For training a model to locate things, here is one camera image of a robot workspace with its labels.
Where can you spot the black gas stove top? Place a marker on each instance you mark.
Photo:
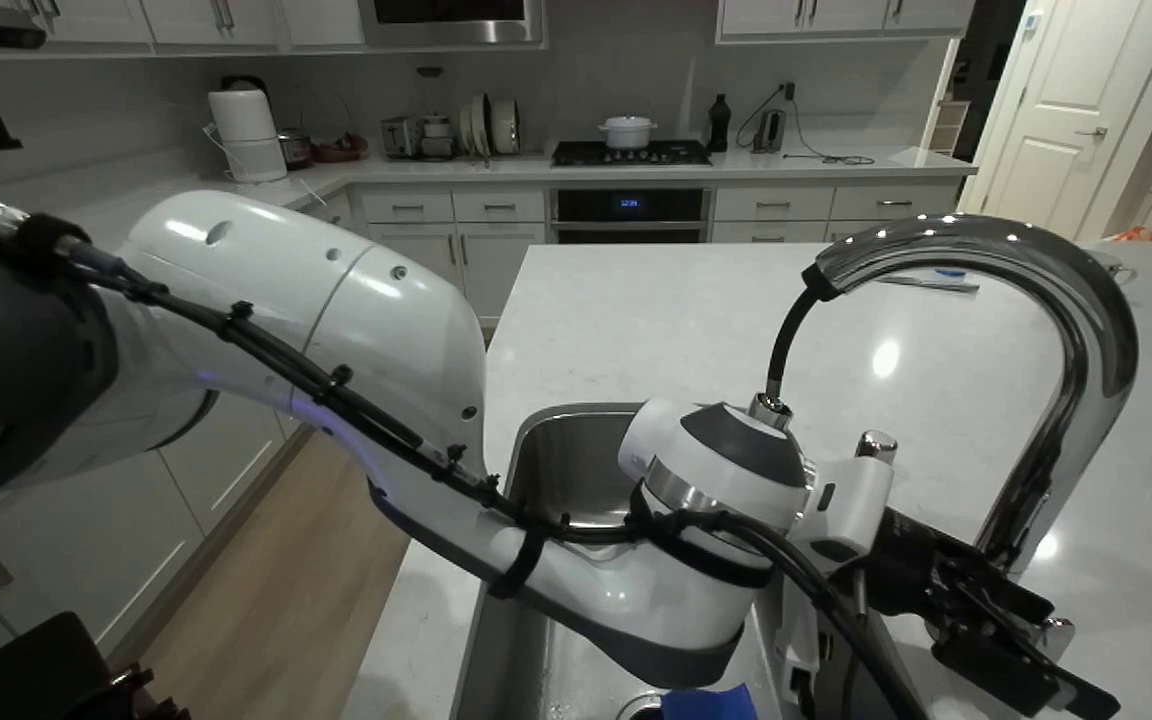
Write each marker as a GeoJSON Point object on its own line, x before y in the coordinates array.
{"type": "Point", "coordinates": [631, 153]}

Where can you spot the chrome gooseneck faucet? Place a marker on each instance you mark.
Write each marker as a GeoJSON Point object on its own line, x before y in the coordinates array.
{"type": "Point", "coordinates": [1080, 320]}

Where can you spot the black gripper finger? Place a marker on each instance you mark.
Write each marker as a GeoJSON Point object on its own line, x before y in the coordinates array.
{"type": "Point", "coordinates": [1039, 681]}
{"type": "Point", "coordinates": [1033, 609]}

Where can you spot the glass jar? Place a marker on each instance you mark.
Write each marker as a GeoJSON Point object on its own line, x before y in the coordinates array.
{"type": "Point", "coordinates": [397, 139]}
{"type": "Point", "coordinates": [439, 139]}

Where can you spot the white panel door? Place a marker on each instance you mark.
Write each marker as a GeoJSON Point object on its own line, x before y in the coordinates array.
{"type": "Point", "coordinates": [1071, 93]}

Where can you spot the black built-in oven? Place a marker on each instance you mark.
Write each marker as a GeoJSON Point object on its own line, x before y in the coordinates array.
{"type": "Point", "coordinates": [631, 211]}

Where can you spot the stainless steel sink basin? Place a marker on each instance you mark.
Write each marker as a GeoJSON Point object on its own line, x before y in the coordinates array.
{"type": "Point", "coordinates": [560, 465]}

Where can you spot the black equipment stand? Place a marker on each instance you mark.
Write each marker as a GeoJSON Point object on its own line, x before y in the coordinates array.
{"type": "Point", "coordinates": [28, 673]}

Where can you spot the red kitchen item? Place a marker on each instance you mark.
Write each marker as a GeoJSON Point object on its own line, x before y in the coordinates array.
{"type": "Point", "coordinates": [340, 150]}

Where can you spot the white cooking pot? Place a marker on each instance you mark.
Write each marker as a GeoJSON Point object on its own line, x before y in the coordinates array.
{"type": "Point", "coordinates": [624, 135]}

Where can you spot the dark bottle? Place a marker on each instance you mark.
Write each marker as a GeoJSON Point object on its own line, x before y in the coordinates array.
{"type": "Point", "coordinates": [717, 124]}

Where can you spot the white cabinet door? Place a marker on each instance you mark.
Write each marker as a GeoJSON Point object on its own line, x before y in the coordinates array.
{"type": "Point", "coordinates": [70, 562]}
{"type": "Point", "coordinates": [229, 465]}

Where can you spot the steel over-range microwave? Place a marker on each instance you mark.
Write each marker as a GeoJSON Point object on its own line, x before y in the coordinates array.
{"type": "Point", "coordinates": [455, 20]}

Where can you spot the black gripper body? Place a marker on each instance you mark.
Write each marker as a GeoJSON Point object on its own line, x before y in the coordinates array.
{"type": "Point", "coordinates": [930, 583]}

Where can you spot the small chrome cylinder cap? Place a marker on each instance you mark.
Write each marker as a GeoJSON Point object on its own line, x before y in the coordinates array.
{"type": "Point", "coordinates": [878, 445]}

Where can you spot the dark bowl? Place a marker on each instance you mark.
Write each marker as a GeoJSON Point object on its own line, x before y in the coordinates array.
{"type": "Point", "coordinates": [299, 150]}

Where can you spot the white paper towel roll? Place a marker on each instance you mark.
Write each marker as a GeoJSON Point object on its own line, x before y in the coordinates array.
{"type": "Point", "coordinates": [247, 135]}

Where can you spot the white upper wall cabinet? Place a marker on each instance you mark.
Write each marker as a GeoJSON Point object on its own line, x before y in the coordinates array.
{"type": "Point", "coordinates": [842, 17]}
{"type": "Point", "coordinates": [188, 20]}

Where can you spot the white cabinet drawer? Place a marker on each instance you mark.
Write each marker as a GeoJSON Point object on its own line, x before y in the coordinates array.
{"type": "Point", "coordinates": [769, 234]}
{"type": "Point", "coordinates": [894, 202]}
{"type": "Point", "coordinates": [405, 204]}
{"type": "Point", "coordinates": [331, 211]}
{"type": "Point", "coordinates": [769, 204]}
{"type": "Point", "coordinates": [501, 204]}

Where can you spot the white plastic bag orange print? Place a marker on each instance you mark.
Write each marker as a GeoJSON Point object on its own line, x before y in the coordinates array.
{"type": "Point", "coordinates": [1135, 236]}

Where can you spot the white plate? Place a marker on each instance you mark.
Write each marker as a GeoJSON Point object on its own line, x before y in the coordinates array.
{"type": "Point", "coordinates": [474, 124]}
{"type": "Point", "coordinates": [505, 124]}

